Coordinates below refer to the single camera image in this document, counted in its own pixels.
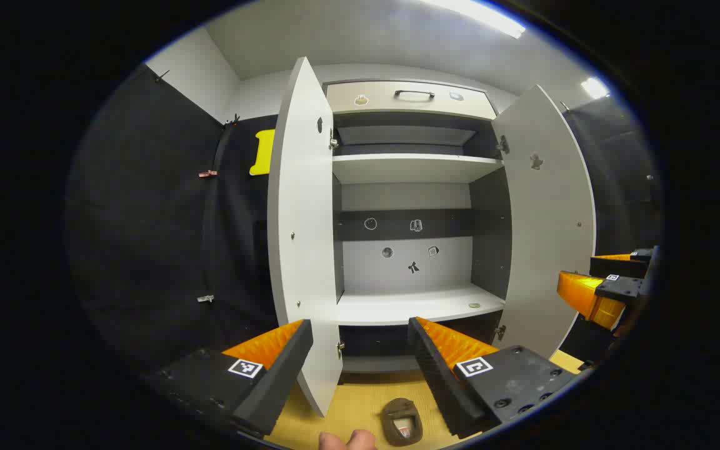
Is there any black backdrop cloth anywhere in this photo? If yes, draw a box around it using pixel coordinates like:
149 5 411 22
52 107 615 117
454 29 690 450
66 66 664 376

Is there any small ceiling light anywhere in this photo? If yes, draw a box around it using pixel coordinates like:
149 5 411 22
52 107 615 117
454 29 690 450
581 76 611 100

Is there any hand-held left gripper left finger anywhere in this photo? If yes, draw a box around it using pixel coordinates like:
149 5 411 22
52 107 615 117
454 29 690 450
147 319 314 438

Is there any brown shoe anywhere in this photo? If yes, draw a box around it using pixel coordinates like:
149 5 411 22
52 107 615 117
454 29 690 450
380 398 424 447

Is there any white shoe cabinet door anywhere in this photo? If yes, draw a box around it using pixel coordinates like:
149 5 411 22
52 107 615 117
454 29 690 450
267 56 343 418
491 84 597 360

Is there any white cabinet drawer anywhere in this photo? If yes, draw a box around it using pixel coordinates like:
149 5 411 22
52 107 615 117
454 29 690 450
326 80 498 121

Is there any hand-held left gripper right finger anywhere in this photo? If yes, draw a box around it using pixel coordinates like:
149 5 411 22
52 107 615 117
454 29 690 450
407 316 579 439

